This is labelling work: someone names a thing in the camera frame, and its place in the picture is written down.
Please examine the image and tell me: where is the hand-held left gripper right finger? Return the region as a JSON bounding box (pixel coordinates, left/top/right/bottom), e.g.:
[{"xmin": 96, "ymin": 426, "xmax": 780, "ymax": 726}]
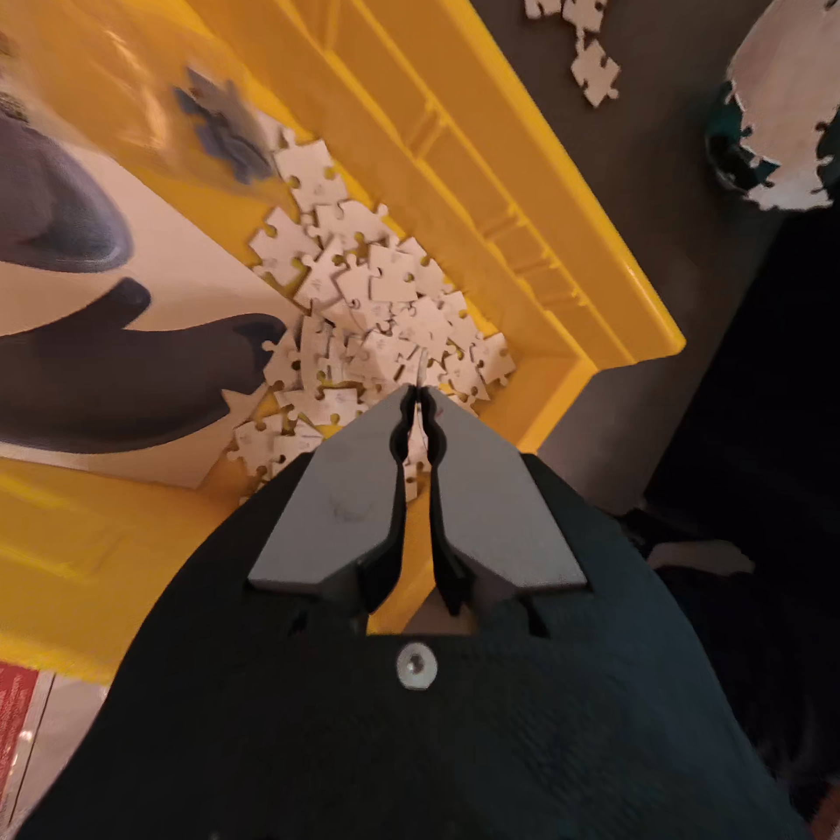
[{"xmin": 420, "ymin": 387, "xmax": 587, "ymax": 616}]

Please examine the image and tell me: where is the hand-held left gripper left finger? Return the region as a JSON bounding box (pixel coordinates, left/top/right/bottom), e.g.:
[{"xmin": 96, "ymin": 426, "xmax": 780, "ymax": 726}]
[{"xmin": 248, "ymin": 386, "xmax": 418, "ymax": 614}]

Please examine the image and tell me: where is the pile of puzzle pieces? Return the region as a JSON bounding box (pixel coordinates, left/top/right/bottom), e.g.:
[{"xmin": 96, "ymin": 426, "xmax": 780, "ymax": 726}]
[{"xmin": 226, "ymin": 128, "xmax": 516, "ymax": 506}]

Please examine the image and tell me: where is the yellow plastic bin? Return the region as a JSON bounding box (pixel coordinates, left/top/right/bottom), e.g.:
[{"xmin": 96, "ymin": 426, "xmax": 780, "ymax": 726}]
[{"xmin": 0, "ymin": 0, "xmax": 686, "ymax": 686}]

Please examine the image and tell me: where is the partly built puzzle ball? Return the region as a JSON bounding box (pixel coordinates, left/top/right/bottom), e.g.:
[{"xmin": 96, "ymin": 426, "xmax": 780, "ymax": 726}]
[{"xmin": 705, "ymin": 0, "xmax": 840, "ymax": 212}]

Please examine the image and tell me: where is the white card with blue shapes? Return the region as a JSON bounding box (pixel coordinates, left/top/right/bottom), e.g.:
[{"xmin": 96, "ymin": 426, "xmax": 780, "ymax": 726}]
[{"xmin": 0, "ymin": 105, "xmax": 290, "ymax": 490}]

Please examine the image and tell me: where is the red label plastic wrapper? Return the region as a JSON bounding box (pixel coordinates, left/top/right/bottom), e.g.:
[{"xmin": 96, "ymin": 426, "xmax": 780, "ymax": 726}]
[{"xmin": 0, "ymin": 661, "xmax": 109, "ymax": 840}]

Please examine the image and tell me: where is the clear plastic bag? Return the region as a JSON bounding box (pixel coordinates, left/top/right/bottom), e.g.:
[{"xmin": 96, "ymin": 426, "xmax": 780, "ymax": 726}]
[{"xmin": 0, "ymin": 0, "xmax": 283, "ymax": 198}]

